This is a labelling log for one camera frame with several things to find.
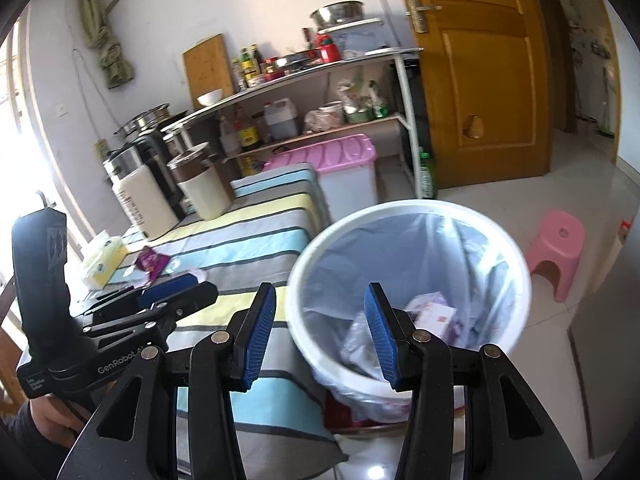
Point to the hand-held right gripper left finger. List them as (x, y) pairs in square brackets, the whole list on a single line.
[(260, 340)]

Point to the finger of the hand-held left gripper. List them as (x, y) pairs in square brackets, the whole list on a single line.
[(195, 297), (167, 287)]

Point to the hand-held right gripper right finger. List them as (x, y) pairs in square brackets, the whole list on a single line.
[(381, 345)]

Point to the white plastic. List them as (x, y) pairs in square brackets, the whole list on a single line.
[(357, 335)]

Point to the purple snack wrapper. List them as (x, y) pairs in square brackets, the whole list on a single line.
[(152, 260)]

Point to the purple drink carton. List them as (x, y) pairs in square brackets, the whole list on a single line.
[(425, 301)]

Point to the white trash bin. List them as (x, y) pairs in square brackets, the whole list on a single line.
[(310, 280)]

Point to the person's left forearm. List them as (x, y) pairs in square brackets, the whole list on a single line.
[(25, 452)]

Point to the person's left hand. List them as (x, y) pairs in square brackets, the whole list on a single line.
[(50, 417)]

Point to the yellow white tissue pack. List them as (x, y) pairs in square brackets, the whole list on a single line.
[(102, 265)]

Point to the wooden chair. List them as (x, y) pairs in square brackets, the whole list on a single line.
[(7, 320)]

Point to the cream electric kettle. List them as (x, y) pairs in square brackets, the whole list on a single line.
[(145, 200)]

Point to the cream brown lidded mug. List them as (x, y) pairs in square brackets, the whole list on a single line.
[(205, 195)]

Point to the striped tablecloth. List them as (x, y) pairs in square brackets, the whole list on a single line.
[(270, 220)]

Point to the grey bin liner bag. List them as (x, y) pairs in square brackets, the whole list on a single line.
[(450, 250)]

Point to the white power strip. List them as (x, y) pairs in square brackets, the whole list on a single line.
[(101, 150)]

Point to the yellow oil bottle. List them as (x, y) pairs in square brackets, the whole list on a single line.
[(247, 135)]

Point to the green plastic bottle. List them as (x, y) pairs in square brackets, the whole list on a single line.
[(427, 177)]

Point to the pink lidded storage box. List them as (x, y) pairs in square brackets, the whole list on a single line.
[(340, 170)]

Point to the translucent oil jug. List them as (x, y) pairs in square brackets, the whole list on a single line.
[(280, 122)]

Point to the white ceramic bowl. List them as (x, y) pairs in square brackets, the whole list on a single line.
[(210, 97)]

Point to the pink plastic stool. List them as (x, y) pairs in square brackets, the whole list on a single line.
[(555, 250)]

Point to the small clear bottle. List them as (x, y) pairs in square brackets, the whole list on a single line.
[(236, 77)]

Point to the green hanging cloth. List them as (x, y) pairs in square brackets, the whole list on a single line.
[(112, 60)]

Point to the wooden cutting board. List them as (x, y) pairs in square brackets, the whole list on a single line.
[(210, 70)]

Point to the grey refrigerator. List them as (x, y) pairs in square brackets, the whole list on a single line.
[(610, 360)]

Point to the green sauce bottle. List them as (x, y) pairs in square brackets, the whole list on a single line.
[(245, 67)]

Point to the dark sauce bottle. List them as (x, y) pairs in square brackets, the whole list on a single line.
[(255, 62)]

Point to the red lidded jar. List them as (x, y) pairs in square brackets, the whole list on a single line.
[(270, 67)]

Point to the plastic food bags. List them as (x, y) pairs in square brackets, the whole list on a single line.
[(365, 102)]

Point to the white kitchen shelf rack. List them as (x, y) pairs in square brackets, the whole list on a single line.
[(300, 72)]

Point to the steel pan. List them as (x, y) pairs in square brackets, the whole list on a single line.
[(295, 60)]

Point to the wooden door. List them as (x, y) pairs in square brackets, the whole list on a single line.
[(480, 85)]

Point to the red thermos jug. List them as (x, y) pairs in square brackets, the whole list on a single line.
[(329, 50)]

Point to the translucent plastic container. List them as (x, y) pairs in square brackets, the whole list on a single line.
[(360, 37)]

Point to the green mop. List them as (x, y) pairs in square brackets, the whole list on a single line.
[(606, 130)]

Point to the steel bowl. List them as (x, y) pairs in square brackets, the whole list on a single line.
[(337, 12)]

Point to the white window frame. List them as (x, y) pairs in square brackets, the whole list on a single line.
[(50, 160)]

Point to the white wall switch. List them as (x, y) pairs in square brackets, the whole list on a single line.
[(60, 110)]

